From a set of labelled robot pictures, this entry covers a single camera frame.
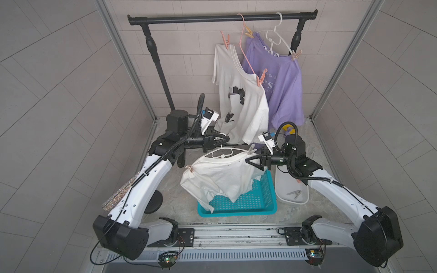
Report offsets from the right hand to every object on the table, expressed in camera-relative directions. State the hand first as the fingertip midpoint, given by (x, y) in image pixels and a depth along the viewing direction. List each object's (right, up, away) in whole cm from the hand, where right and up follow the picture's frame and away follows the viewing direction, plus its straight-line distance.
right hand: (250, 159), depth 69 cm
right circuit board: (+27, -39, -1) cm, 47 cm away
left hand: (-9, +9, -8) cm, 15 cm away
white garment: (-10, -4, -2) cm, 11 cm away
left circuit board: (-32, -37, -5) cm, 50 cm away
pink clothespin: (-23, -2, -7) cm, 24 cm away
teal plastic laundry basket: (+7, -22, +13) cm, 27 cm away
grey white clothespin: (+25, -18, +14) cm, 34 cm away
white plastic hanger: (-11, +4, -5) cm, 12 cm away
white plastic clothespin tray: (+22, -17, +14) cm, 30 cm away
